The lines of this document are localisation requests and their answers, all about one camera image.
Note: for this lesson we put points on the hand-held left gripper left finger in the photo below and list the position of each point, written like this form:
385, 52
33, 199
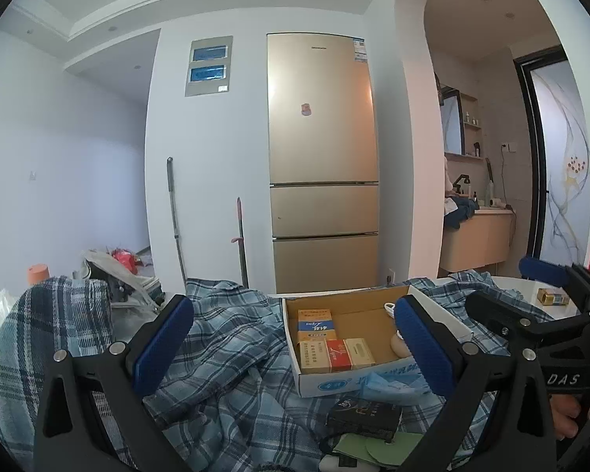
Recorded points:
164, 339

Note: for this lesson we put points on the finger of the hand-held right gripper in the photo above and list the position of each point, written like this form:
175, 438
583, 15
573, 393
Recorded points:
496, 312
543, 270

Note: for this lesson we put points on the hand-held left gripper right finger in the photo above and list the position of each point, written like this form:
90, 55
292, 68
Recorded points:
423, 349

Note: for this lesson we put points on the round beige disc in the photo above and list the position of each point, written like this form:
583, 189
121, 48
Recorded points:
399, 346

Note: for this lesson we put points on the blue face mask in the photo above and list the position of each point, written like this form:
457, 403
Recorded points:
393, 387

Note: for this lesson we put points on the beige cigarette pack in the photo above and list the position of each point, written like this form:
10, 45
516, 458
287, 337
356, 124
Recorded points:
360, 352

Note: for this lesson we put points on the cardboard box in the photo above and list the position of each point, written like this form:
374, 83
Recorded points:
354, 314

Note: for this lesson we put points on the red cigarette pack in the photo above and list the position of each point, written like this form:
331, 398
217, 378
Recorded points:
338, 355

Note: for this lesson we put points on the small black box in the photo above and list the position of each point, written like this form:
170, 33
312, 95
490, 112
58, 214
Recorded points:
364, 415

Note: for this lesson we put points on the yellow cigarette pack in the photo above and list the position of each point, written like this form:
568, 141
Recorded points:
313, 356

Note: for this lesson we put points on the orange and blue pack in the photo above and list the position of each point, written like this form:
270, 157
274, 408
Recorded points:
315, 321

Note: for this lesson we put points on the person's right hand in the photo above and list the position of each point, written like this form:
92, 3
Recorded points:
573, 415

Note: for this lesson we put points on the gold and blue pack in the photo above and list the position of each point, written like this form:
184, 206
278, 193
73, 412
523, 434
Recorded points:
553, 297

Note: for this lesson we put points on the light blue plaid shirt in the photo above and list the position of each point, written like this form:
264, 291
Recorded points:
226, 354

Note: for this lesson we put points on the beige vanity cabinet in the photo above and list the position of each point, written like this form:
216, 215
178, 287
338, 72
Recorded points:
477, 241

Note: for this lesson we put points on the white hair dryer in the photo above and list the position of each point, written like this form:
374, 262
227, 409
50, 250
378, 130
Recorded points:
496, 202

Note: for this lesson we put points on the pile of red bags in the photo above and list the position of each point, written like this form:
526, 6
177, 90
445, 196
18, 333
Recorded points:
125, 258

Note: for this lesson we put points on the blue clothes on sink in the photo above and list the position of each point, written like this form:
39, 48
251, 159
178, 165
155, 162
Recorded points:
462, 211

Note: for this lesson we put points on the black framed glass door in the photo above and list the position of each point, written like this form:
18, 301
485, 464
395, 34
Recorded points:
560, 157

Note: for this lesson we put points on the black faucet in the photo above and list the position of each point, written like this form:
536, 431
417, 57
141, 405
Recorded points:
463, 182

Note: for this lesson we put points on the dark plaid cloth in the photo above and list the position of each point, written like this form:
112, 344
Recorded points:
39, 334

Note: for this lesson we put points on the hanging pale cloth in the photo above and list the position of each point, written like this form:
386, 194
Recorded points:
447, 177

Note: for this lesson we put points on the orange pot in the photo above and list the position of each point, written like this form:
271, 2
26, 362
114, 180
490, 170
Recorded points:
42, 273

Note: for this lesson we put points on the bathroom mirror cabinet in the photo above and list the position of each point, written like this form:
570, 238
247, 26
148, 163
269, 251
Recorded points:
455, 123

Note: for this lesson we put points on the gold three-door fridge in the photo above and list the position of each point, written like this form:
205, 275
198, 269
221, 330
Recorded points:
322, 157

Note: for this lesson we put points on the pink fridge magnet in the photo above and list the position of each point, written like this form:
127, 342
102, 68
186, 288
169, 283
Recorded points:
306, 109

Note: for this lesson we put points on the fridge energy label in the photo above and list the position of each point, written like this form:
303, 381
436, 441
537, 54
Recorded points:
359, 49

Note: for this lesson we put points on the low wall socket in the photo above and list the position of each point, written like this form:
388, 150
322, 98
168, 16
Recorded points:
391, 275

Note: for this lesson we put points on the grey wall electrical panel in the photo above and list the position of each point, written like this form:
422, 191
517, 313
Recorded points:
209, 86

